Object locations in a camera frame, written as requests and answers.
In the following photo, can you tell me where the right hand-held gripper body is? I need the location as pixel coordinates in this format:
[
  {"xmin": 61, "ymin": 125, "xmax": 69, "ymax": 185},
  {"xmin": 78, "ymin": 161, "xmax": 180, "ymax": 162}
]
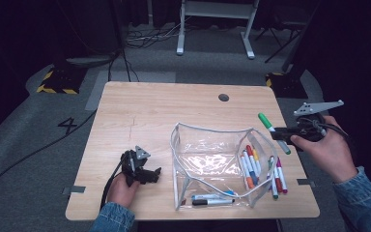
[{"xmin": 293, "ymin": 100, "xmax": 345, "ymax": 152}]

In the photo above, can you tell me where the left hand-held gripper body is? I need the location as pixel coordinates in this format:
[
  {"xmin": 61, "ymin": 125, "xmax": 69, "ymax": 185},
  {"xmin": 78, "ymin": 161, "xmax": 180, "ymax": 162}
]
[{"xmin": 120, "ymin": 145, "xmax": 152, "ymax": 188}]

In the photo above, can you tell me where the green marker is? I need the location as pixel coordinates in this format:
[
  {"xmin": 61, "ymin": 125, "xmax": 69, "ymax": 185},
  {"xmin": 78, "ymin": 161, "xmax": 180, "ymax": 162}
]
[
  {"xmin": 257, "ymin": 112, "xmax": 292, "ymax": 156},
  {"xmin": 268, "ymin": 160, "xmax": 278, "ymax": 200}
]

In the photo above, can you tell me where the magenta marker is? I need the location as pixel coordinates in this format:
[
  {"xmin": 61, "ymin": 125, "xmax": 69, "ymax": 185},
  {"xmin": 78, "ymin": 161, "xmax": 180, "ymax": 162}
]
[{"xmin": 275, "ymin": 157, "xmax": 289, "ymax": 194}]

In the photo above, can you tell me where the yellow marker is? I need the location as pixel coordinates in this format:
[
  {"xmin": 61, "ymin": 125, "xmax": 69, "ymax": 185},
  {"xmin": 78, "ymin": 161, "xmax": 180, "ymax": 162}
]
[{"xmin": 252, "ymin": 148, "xmax": 263, "ymax": 175}]

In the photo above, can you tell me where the red marker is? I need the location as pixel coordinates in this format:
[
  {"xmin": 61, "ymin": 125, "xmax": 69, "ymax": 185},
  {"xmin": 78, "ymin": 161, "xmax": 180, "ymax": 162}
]
[
  {"xmin": 245, "ymin": 144, "xmax": 259, "ymax": 177},
  {"xmin": 270, "ymin": 156, "xmax": 283, "ymax": 193}
]

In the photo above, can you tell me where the transparent bag with white trim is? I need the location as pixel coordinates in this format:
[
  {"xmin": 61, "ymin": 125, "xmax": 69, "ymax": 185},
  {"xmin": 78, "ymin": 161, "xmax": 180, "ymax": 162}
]
[{"xmin": 169, "ymin": 121, "xmax": 278, "ymax": 212}]

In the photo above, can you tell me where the orange marker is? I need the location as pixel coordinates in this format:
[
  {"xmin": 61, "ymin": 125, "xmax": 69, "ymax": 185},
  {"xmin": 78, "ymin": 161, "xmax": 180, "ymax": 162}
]
[{"xmin": 240, "ymin": 155, "xmax": 256, "ymax": 190}]

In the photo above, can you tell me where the black marker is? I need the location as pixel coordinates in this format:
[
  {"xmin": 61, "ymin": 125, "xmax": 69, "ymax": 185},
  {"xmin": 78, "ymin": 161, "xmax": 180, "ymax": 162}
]
[{"xmin": 191, "ymin": 198, "xmax": 236, "ymax": 207}]

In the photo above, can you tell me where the person's left hand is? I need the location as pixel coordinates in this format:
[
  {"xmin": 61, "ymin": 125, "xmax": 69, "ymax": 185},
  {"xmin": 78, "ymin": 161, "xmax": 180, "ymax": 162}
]
[{"xmin": 106, "ymin": 173, "xmax": 141, "ymax": 209}]

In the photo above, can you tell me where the person's right hand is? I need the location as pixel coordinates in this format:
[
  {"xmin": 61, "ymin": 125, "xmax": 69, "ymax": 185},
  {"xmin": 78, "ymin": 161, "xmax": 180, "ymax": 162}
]
[{"xmin": 290, "ymin": 115, "xmax": 357, "ymax": 185}]

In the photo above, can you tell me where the black yellow striped stand base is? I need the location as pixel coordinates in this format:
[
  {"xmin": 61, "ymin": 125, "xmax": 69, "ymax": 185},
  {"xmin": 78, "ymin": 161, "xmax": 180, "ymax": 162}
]
[
  {"xmin": 36, "ymin": 65, "xmax": 89, "ymax": 96},
  {"xmin": 265, "ymin": 72, "xmax": 309, "ymax": 100}
]

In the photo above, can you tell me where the black folding stand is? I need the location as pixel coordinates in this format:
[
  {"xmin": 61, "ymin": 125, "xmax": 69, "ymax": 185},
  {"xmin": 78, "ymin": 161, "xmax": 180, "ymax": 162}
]
[{"xmin": 255, "ymin": 22, "xmax": 307, "ymax": 64}]

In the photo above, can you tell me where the left hand-held gripper cable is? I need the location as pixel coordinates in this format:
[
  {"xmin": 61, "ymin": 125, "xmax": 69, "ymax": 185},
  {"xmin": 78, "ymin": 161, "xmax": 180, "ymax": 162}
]
[{"xmin": 100, "ymin": 159, "xmax": 125, "ymax": 211}]

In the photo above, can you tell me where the long black floor cable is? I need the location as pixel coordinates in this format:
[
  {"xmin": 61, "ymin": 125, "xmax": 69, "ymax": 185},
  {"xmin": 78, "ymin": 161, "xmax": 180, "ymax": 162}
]
[{"xmin": 0, "ymin": 109, "xmax": 98, "ymax": 199}]

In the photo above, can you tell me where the bundle of floor cables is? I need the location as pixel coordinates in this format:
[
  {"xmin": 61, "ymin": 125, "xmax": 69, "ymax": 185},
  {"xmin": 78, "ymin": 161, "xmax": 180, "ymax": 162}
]
[{"xmin": 125, "ymin": 22, "xmax": 182, "ymax": 50}]

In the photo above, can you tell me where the white desk frame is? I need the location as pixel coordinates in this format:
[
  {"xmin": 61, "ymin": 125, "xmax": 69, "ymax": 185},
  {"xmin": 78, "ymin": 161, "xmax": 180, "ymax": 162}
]
[{"xmin": 176, "ymin": 0, "xmax": 260, "ymax": 60}]

